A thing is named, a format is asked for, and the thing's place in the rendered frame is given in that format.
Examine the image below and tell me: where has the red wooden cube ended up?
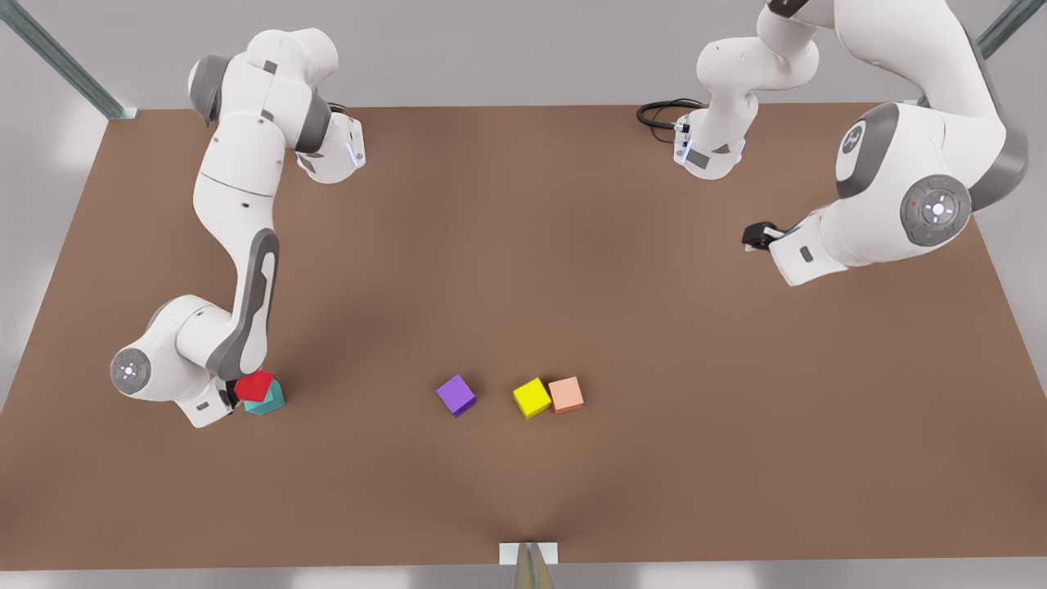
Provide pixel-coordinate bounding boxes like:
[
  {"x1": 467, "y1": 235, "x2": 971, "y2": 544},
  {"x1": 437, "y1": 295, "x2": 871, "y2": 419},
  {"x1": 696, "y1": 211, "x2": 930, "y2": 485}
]
[{"x1": 235, "y1": 370, "x2": 276, "y2": 403}]

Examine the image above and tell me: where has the teal wooden cube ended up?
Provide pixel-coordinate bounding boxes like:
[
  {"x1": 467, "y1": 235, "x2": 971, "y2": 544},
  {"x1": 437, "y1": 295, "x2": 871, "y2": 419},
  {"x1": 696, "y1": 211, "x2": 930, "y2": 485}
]
[{"x1": 243, "y1": 379, "x2": 286, "y2": 416}]

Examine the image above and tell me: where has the purple wooden cube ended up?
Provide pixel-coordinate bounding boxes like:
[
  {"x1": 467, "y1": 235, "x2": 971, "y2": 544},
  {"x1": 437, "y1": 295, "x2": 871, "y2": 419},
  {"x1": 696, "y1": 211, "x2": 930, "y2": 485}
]
[{"x1": 436, "y1": 374, "x2": 477, "y2": 418}]

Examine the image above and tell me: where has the orange wooden cube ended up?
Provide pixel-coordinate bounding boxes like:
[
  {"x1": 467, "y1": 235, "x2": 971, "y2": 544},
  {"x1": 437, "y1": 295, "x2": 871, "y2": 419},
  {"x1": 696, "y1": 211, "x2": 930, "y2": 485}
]
[{"x1": 548, "y1": 376, "x2": 585, "y2": 415}]

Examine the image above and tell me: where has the yellow wooden cube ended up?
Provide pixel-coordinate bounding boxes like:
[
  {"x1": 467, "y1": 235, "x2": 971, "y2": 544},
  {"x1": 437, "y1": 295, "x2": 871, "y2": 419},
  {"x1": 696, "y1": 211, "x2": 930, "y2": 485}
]
[{"x1": 513, "y1": 377, "x2": 553, "y2": 420}]

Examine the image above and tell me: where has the black cable loop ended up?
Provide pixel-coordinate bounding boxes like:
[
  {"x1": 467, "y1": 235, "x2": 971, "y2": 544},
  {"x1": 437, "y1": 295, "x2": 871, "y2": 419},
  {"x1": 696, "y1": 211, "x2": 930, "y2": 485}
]
[{"x1": 636, "y1": 98, "x2": 706, "y2": 142}]

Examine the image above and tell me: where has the silver frame post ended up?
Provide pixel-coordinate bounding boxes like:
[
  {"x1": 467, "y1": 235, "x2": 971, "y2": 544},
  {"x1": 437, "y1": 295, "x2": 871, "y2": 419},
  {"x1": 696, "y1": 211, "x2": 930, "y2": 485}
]
[
  {"x1": 916, "y1": 0, "x2": 1047, "y2": 107},
  {"x1": 0, "y1": 0, "x2": 138, "y2": 122},
  {"x1": 499, "y1": 542, "x2": 559, "y2": 589}
]

